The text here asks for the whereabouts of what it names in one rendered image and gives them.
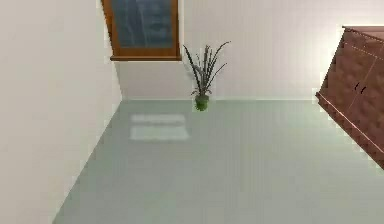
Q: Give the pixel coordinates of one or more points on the house plant in green pot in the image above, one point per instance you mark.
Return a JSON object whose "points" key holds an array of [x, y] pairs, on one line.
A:
{"points": [[202, 101]]}

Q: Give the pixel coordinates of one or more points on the brown framed window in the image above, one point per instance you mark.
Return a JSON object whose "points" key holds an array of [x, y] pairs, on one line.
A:
{"points": [[143, 23]]}

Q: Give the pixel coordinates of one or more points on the brown wooden cupboard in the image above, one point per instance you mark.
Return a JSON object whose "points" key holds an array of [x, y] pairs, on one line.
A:
{"points": [[358, 100]]}

